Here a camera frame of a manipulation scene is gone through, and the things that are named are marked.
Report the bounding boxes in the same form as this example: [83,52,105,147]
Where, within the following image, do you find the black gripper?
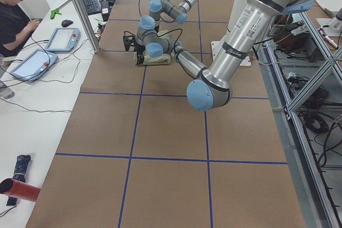
[122,32,145,64]

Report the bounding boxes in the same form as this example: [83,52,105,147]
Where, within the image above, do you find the olive green long-sleeve shirt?
[134,29,171,65]

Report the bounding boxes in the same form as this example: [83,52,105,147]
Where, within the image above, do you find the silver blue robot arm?
[123,0,313,111]
[149,0,198,32]

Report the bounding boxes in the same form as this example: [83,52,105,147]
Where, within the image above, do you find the black keyboard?
[82,0,101,15]

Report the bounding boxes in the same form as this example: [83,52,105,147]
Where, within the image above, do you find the blue teach pendant far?
[45,28,80,53]

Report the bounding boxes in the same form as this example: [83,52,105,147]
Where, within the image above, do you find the blue teach pendant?
[10,49,58,82]
[45,28,80,53]

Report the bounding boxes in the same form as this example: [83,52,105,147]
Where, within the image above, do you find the black computer mouse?
[61,19,73,28]

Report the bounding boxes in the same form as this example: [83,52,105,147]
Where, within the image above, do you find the green plastic clamp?
[50,8,61,20]

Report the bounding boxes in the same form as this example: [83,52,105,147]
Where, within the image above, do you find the blue teach pendant near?
[10,49,58,82]

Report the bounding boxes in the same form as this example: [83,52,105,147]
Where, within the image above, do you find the seated person in black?
[0,0,41,99]

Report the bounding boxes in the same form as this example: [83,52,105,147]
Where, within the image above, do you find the folded dark blue umbrella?
[6,154,31,207]

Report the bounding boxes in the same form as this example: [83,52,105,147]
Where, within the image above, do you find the red cylinder tube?
[1,178,41,202]

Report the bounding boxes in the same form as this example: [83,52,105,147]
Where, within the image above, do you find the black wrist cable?
[138,0,174,23]
[125,28,185,58]

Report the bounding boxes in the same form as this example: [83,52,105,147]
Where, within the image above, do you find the aluminium frame post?
[72,0,100,53]

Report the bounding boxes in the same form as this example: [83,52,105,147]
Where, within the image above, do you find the aluminium frame side rail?
[253,5,341,227]

